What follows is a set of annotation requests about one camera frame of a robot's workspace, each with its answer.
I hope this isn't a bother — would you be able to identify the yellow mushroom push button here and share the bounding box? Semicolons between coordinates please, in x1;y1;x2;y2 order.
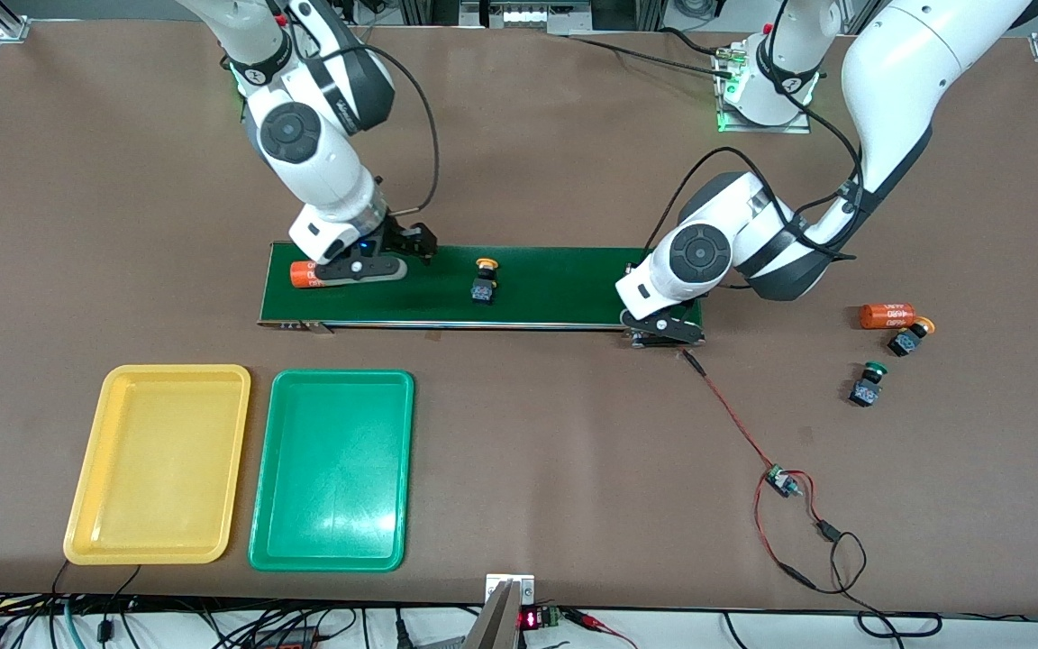
469;257;501;305
887;317;936;358

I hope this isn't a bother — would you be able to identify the green mushroom push button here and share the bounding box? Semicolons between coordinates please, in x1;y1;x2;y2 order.
849;361;888;407

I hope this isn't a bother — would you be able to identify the green conveyor belt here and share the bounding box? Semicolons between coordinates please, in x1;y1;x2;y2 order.
257;242;706;350

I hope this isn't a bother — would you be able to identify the green plastic tray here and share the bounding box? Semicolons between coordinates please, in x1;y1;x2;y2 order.
248;369;416;573

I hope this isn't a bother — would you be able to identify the white LED light bar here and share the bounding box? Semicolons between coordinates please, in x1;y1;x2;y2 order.
501;7;594;28

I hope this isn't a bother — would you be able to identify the yellow plastic tray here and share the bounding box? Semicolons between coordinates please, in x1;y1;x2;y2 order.
63;364;252;566

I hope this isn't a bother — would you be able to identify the red clip lead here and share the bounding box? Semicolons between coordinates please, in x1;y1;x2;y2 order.
564;608;642;649

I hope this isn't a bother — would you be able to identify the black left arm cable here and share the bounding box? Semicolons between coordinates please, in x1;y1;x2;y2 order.
650;0;867;262

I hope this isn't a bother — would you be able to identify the red black conveyor wire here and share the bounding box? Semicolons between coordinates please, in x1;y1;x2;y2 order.
681;348;779;473

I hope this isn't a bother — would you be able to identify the aluminium frame structure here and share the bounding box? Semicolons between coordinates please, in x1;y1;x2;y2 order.
397;0;669;35

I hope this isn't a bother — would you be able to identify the thin black table cable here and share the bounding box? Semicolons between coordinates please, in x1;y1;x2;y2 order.
564;34;736;78

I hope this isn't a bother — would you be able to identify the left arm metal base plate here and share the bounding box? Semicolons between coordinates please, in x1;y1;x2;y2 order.
717;41;813;134

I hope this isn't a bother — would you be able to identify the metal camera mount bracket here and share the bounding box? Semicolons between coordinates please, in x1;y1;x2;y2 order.
463;573;538;649

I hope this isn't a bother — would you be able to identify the black cable with inline box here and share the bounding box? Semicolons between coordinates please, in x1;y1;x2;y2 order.
96;564;141;641

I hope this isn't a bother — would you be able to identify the red power wire loop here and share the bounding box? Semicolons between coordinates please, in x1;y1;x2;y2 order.
753;469;842;593

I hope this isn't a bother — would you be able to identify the black power cable loop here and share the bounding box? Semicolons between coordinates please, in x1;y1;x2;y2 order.
830;532;943;638

